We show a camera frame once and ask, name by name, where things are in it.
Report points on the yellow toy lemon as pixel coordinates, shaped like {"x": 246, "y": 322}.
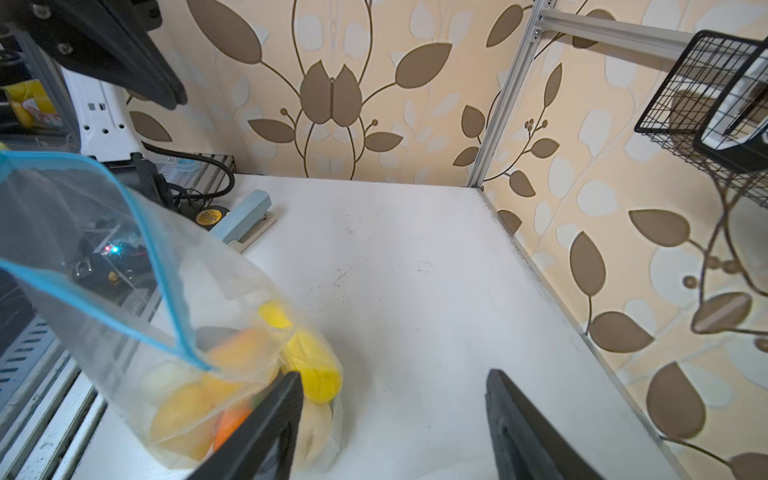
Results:
{"x": 306, "y": 353}

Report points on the grey blue flat plate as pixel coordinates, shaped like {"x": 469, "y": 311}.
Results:
{"x": 246, "y": 222}

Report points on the beige toy potato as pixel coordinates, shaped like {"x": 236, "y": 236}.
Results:
{"x": 314, "y": 431}

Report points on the orange toy tangerine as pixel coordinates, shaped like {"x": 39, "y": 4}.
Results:
{"x": 229, "y": 421}

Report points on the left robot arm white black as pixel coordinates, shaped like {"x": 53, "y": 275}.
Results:
{"x": 70, "y": 71}

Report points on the yellow red toy peach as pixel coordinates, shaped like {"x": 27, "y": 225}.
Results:
{"x": 247, "y": 350}

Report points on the yellow black tape measure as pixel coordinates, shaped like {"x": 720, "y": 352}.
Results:
{"x": 206, "y": 217}

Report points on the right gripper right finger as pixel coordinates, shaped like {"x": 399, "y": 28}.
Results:
{"x": 525, "y": 444}

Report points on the black wire basket back wall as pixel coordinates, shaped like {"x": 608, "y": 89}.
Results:
{"x": 688, "y": 93}

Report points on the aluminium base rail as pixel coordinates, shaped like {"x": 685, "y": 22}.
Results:
{"x": 54, "y": 424}

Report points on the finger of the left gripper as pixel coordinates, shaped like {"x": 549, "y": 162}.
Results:
{"x": 106, "y": 40}

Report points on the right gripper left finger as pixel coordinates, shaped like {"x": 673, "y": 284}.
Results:
{"x": 263, "y": 446}

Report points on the clear zip bag blue zipper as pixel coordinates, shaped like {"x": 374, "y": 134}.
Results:
{"x": 136, "y": 293}

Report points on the small yellow toy fruit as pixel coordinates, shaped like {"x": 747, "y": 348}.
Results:
{"x": 186, "y": 421}

